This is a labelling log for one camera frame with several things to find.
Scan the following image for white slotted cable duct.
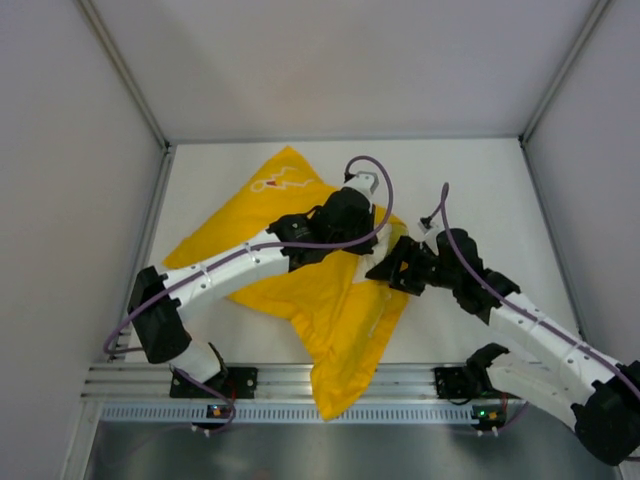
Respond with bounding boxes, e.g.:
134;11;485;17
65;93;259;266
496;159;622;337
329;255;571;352
101;402;479;425

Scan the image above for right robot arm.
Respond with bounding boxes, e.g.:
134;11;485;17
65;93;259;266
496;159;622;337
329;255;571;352
366;228;639;466

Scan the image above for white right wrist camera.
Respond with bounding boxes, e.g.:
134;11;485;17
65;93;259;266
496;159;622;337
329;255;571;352
418;216;442;242

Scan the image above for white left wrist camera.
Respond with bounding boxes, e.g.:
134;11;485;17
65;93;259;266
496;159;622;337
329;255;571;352
343;171;379;199

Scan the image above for left aluminium frame post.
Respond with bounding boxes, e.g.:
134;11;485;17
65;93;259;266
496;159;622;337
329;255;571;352
74;0;171;152

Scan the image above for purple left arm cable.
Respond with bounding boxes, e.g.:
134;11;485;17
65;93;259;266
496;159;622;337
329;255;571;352
102;155;396;436

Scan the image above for aluminium frame post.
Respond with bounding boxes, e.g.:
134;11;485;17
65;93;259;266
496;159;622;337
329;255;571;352
518;0;616;149
74;0;171;152

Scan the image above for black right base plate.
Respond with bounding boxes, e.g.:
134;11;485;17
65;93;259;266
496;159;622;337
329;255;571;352
433;366;476;403

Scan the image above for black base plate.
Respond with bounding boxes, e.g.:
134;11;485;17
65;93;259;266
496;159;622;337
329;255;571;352
433;366;476;403
169;367;258;400

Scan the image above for aluminium mounting rail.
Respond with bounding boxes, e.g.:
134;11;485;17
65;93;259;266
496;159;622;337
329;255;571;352
79;362;624;401

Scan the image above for white pillow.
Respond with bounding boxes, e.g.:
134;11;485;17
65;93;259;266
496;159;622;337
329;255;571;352
352;223;408;284

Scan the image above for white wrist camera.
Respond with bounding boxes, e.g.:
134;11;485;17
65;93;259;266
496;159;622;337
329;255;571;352
418;216;442;242
343;171;379;199

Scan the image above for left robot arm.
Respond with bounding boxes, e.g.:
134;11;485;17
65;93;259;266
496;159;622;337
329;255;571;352
128;186;375;384

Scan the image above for right aluminium frame post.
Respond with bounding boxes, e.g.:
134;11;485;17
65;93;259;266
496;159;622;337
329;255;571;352
518;0;616;149

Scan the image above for yellow Pikachu pillowcase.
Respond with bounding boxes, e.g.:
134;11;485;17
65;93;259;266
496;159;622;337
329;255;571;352
163;147;409;421

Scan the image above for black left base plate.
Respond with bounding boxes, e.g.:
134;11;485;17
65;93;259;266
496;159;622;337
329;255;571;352
169;367;258;400

